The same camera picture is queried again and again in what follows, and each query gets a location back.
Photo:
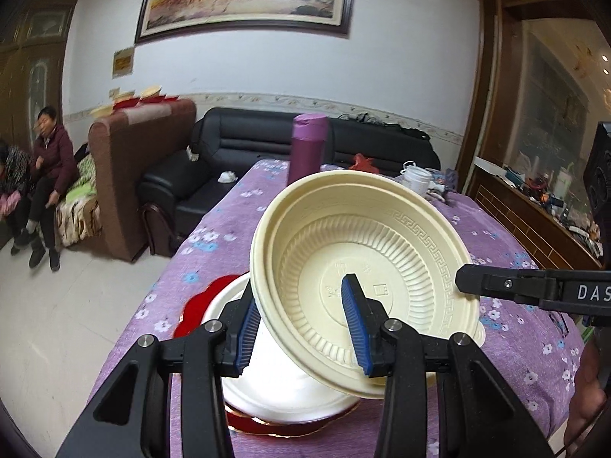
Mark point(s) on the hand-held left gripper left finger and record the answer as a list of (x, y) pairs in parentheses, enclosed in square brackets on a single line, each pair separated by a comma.
[(247, 338)]

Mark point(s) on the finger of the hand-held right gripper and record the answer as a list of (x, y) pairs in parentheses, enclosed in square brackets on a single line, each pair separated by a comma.
[(506, 284)]

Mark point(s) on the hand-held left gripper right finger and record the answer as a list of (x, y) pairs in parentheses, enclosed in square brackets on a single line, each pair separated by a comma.
[(357, 329)]

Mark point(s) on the red plate with gold rim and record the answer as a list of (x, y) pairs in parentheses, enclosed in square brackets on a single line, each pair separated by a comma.
[(195, 317)]

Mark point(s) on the white bowl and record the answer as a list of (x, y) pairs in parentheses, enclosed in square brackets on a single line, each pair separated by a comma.
[(267, 391)]

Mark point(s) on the large cream plastic bowl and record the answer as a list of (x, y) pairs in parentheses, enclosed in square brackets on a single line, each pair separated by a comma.
[(305, 267)]

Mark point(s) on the person's right hand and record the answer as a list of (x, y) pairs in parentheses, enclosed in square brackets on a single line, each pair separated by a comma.
[(589, 391)]

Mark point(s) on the purple floral tablecloth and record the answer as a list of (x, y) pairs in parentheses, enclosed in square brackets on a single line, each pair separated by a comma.
[(525, 353)]

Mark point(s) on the wooden cabinet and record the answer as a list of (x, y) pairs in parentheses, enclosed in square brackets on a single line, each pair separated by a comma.
[(525, 162)]

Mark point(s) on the white plastic jar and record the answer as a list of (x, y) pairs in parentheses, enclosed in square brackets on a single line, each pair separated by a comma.
[(416, 179)]

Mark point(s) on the white tissue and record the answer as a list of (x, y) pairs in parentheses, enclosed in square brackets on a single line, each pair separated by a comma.
[(226, 176)]

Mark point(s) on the red bag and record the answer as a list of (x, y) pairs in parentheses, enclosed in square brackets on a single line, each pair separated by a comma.
[(365, 163)]

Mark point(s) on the black leather sofa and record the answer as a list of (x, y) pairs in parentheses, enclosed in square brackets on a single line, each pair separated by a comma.
[(229, 152)]

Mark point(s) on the purple thermos bottle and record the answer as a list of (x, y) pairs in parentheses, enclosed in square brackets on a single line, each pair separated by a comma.
[(305, 148)]

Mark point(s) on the brown armchair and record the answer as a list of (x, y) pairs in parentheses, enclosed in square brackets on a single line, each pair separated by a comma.
[(129, 171)]

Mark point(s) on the floral blanket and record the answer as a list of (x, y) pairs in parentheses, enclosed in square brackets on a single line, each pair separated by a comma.
[(79, 210)]

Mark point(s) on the cream dish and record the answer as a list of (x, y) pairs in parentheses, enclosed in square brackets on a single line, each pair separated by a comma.
[(124, 96), (152, 91)]

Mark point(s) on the wooden wardrobe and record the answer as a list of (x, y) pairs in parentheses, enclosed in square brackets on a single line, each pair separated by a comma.
[(28, 67)]

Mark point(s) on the yellow wall plaque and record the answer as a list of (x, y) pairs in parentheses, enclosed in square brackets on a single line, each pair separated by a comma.
[(123, 63)]

